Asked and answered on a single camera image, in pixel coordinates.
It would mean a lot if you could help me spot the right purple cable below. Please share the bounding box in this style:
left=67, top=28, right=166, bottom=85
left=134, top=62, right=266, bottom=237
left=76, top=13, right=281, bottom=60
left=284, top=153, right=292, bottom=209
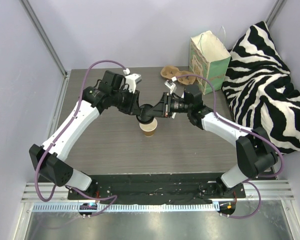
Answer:
left=173, top=73, right=285, bottom=221

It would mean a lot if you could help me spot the brown paper coffee cup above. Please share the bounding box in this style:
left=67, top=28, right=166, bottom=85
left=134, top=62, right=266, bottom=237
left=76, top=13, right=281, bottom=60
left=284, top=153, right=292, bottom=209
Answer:
left=139, top=118, right=158, bottom=137

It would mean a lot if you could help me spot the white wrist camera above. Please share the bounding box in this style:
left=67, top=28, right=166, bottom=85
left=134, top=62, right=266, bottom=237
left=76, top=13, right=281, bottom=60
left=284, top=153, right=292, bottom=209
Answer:
left=123, top=68, right=142, bottom=94
left=164, top=76, right=177, bottom=95

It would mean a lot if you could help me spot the brown cardboard cup carrier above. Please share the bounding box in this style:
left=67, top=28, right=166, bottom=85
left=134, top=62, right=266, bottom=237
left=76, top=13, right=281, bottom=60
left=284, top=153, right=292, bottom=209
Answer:
left=160, top=65, right=197, bottom=85

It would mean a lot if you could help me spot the green paper gift bag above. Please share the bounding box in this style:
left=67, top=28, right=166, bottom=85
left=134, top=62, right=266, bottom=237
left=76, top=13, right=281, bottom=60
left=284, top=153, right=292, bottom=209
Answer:
left=189, top=30, right=231, bottom=94

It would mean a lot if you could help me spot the white slotted cable duct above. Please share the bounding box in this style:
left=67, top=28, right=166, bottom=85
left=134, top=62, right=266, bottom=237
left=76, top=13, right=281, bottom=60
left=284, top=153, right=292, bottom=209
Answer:
left=32, top=201, right=220, bottom=213

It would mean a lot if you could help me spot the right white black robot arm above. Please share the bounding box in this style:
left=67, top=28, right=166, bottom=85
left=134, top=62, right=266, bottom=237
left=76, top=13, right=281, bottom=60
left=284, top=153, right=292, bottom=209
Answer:
left=137, top=85, right=278, bottom=198

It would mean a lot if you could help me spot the aluminium frame rail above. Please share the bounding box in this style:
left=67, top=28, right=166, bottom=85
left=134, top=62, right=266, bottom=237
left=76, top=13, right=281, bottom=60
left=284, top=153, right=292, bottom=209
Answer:
left=21, top=180, right=295, bottom=203

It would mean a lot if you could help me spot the black plastic cup lid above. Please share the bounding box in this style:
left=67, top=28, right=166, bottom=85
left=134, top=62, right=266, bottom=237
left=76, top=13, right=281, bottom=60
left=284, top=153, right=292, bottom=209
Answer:
left=136, top=103, right=155, bottom=125

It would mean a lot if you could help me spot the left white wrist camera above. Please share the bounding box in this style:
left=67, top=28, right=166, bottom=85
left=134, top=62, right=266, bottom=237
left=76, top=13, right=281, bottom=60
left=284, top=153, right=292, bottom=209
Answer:
left=123, top=68, right=142, bottom=94

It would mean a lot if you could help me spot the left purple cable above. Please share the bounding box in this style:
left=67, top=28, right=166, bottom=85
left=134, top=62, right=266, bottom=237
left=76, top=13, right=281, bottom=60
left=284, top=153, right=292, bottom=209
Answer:
left=34, top=59, right=130, bottom=219

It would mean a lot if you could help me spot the zebra print blanket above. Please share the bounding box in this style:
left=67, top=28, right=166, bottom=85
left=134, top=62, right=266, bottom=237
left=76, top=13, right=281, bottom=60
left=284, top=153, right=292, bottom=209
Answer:
left=221, top=21, right=300, bottom=154

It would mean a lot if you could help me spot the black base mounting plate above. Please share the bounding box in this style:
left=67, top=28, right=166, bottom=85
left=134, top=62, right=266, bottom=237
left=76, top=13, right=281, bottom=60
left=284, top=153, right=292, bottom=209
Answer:
left=67, top=173, right=246, bottom=205

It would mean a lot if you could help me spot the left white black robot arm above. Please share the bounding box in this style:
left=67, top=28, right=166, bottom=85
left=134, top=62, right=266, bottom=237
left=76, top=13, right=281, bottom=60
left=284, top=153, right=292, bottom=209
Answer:
left=29, top=70, right=142, bottom=200

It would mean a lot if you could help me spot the purple cable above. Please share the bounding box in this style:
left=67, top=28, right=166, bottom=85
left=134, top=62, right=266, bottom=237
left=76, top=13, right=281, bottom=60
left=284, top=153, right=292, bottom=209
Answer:
left=34, top=59, right=130, bottom=219
left=173, top=73, right=285, bottom=221

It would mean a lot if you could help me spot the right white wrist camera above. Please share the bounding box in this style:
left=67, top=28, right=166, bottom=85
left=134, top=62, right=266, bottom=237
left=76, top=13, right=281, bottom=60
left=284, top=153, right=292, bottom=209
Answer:
left=164, top=76, right=177, bottom=95

